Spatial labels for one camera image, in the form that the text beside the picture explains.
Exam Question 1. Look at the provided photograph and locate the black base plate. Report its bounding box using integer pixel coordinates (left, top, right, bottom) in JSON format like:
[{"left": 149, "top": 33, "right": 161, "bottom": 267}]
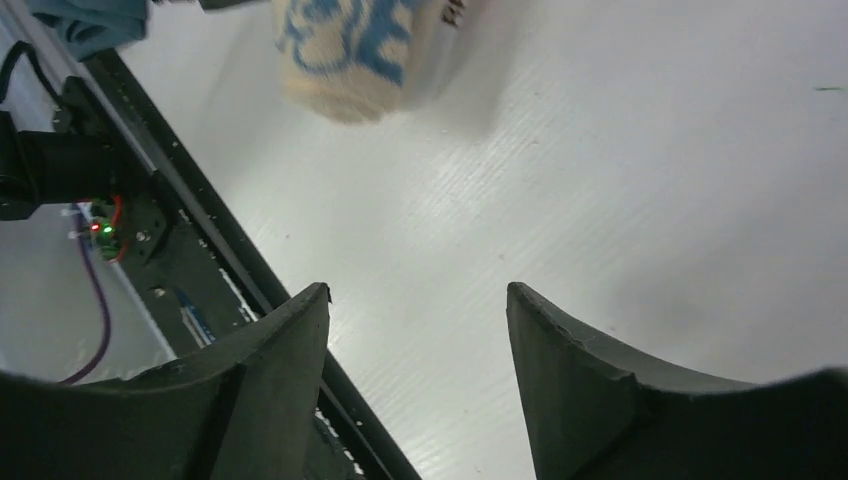
[{"left": 62, "top": 50, "right": 417, "bottom": 479}]

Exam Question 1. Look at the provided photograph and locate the grey blue towel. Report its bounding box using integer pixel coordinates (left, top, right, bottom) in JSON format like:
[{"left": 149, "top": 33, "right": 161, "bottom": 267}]
[{"left": 25, "top": 0, "right": 148, "bottom": 61}]

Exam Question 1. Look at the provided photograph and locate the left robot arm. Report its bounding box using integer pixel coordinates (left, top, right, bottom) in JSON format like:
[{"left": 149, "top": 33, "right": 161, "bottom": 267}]
[{"left": 1, "top": 41, "right": 131, "bottom": 226}]

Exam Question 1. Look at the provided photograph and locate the rabbit print towel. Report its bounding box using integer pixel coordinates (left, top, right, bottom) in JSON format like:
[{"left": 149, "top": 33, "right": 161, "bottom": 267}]
[{"left": 272, "top": 0, "right": 468, "bottom": 124}]

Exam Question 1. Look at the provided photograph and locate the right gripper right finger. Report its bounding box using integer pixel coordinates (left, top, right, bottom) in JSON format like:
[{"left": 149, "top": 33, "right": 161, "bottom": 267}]
[{"left": 506, "top": 282, "right": 847, "bottom": 479}]

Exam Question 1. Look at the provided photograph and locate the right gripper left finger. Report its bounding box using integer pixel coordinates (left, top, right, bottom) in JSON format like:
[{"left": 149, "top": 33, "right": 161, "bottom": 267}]
[{"left": 1, "top": 283, "right": 330, "bottom": 479}]

